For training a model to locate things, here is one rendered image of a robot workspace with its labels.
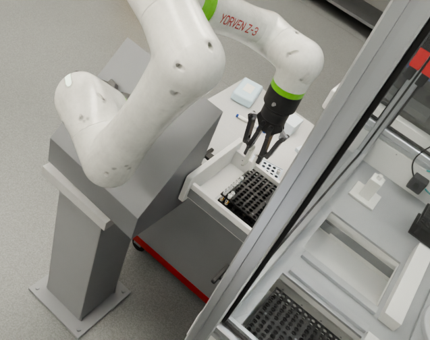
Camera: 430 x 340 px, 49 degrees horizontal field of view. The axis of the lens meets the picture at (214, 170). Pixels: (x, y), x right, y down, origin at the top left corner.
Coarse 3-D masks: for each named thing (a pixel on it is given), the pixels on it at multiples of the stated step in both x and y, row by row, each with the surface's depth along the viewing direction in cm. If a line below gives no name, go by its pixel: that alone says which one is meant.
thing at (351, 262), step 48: (384, 96) 52; (384, 144) 55; (336, 192) 62; (384, 192) 58; (288, 240) 70; (336, 240) 65; (384, 240) 61; (288, 288) 75; (336, 288) 69; (384, 288) 64; (288, 336) 81; (336, 336) 74; (384, 336) 68
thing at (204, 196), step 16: (240, 160) 157; (224, 176) 155; (240, 176) 157; (272, 176) 153; (192, 192) 141; (208, 192) 148; (208, 208) 140; (224, 208) 137; (224, 224) 139; (240, 224) 135; (240, 240) 139
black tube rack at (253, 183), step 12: (252, 180) 148; (264, 180) 150; (240, 192) 143; (252, 192) 144; (264, 192) 146; (228, 204) 142; (240, 204) 139; (252, 204) 141; (264, 204) 142; (240, 216) 141; (252, 216) 138
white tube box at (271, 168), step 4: (252, 156) 172; (252, 160) 171; (264, 160) 173; (260, 164) 171; (264, 164) 172; (268, 164) 172; (272, 164) 173; (264, 168) 170; (268, 168) 171; (272, 168) 171; (276, 168) 172; (280, 168) 172; (272, 172) 170; (280, 172) 171; (276, 176) 170; (280, 176) 169
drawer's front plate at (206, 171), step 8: (232, 144) 153; (240, 144) 156; (224, 152) 149; (232, 152) 155; (208, 160) 144; (216, 160) 145; (224, 160) 152; (200, 168) 140; (208, 168) 143; (216, 168) 151; (192, 176) 137; (200, 176) 142; (208, 176) 149; (184, 184) 139; (200, 184) 148; (184, 192) 141
